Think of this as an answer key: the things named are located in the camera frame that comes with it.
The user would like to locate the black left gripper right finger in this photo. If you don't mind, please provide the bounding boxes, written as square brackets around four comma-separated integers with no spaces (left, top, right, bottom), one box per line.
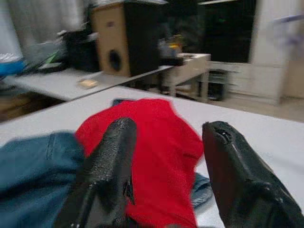
[201,121,304,228]

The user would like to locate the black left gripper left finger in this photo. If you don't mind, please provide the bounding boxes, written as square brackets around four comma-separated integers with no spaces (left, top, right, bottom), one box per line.
[54,117,138,228]

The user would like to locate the large white table black legs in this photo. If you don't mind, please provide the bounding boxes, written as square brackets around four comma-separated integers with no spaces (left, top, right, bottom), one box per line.
[0,85,304,228]

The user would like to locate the red shirt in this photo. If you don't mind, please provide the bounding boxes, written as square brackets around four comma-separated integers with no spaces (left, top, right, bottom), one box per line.
[75,98,205,228]

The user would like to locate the blue denim garment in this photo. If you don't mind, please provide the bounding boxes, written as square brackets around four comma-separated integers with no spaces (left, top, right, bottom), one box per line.
[0,132,213,228]

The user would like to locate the narrow white table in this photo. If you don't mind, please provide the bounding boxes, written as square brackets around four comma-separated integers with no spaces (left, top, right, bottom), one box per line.
[3,65,174,102]

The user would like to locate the black bag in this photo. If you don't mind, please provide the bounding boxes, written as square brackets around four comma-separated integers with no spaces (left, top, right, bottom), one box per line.
[58,29,100,72]

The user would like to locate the beige desk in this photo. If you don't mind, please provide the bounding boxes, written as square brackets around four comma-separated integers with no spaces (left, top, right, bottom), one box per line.
[161,53,212,103]

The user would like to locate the wooden black speaker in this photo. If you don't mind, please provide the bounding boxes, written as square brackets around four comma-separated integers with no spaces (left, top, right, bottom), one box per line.
[91,1,164,78]

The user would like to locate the blue basket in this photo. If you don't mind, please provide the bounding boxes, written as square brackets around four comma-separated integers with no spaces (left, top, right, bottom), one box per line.
[0,53,27,76]

